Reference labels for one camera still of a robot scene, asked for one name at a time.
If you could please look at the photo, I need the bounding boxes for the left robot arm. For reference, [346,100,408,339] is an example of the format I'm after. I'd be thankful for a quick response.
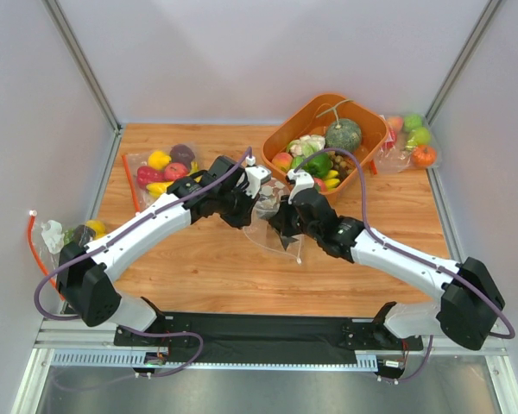
[56,156,271,331]

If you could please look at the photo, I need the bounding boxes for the fake green apple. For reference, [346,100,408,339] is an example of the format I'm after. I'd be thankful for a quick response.
[407,127,432,147]

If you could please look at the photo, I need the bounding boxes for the fake pink peach back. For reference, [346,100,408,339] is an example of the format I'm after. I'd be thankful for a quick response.
[387,116,404,134]

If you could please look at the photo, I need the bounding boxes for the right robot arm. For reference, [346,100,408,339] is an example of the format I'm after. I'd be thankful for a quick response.
[268,189,505,350]

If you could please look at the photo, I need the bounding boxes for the fake cauliflower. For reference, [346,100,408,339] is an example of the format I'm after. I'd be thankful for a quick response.
[286,135,325,157]

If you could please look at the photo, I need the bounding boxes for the fake green pumpkin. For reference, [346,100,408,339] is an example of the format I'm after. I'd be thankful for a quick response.
[325,118,363,153]

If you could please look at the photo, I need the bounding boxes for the zip bag with bananas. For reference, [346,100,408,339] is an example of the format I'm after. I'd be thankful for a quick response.
[122,142,200,212]

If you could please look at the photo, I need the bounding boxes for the purple cable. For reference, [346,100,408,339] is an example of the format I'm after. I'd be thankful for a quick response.
[288,148,515,385]
[34,146,260,320]

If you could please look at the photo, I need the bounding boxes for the polka dot zip bag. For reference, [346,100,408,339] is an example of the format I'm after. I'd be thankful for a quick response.
[243,179,306,265]

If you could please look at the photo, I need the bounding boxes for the aluminium rail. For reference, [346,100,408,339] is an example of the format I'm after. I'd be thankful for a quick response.
[35,315,504,377]

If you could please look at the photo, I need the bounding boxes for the fake red pepper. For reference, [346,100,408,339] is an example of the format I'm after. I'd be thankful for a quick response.
[136,166,164,189]

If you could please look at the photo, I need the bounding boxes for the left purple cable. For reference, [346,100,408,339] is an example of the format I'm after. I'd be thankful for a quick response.
[34,146,260,320]

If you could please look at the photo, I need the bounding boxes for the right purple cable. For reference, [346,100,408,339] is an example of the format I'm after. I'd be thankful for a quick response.
[288,148,515,385]

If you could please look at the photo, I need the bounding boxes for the fake purple plum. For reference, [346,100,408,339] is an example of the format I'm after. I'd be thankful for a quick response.
[169,144,196,168]

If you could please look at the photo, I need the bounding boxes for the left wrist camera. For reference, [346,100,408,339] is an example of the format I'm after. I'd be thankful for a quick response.
[244,155,272,198]

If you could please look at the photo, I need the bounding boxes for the fake longan cluster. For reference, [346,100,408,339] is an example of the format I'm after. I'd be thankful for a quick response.
[329,151,356,179]

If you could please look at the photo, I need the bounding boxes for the fake banana bunch in basin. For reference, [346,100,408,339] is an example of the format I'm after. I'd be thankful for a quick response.
[323,169,341,190]

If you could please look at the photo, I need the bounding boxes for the fake banana bunch in bag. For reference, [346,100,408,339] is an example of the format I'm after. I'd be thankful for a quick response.
[145,161,199,198]

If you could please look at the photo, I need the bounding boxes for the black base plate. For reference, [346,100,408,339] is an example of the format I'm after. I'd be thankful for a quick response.
[111,309,424,367]

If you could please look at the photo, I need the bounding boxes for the zip bag at left edge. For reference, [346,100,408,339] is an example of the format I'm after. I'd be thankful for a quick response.
[27,210,107,276]

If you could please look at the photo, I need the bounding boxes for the fake green bumpy fruit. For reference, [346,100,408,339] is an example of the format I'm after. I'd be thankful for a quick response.
[402,114,423,133]

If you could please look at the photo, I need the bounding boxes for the fake yellow pepper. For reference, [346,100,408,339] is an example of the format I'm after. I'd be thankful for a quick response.
[147,150,172,171]

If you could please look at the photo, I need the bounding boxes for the fake peach in basin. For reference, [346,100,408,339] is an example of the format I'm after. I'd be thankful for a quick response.
[272,152,294,173]

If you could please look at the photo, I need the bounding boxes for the fake green bell pepper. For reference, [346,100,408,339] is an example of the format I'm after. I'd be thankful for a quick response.
[304,153,332,179]

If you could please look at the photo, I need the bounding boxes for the zip bag with pumpkin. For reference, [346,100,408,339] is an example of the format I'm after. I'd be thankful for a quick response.
[370,112,442,174]

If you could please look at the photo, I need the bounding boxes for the fake green cucumber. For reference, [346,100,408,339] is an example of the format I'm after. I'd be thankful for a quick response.
[290,156,306,171]

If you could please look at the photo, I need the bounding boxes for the fake small orange pumpkin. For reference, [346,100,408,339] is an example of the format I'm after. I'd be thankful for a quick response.
[411,145,438,168]

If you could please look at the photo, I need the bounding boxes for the orange plastic basin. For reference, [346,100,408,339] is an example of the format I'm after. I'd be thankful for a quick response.
[262,93,389,204]

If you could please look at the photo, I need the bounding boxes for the fake red apple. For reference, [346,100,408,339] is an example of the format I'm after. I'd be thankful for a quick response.
[163,162,189,182]

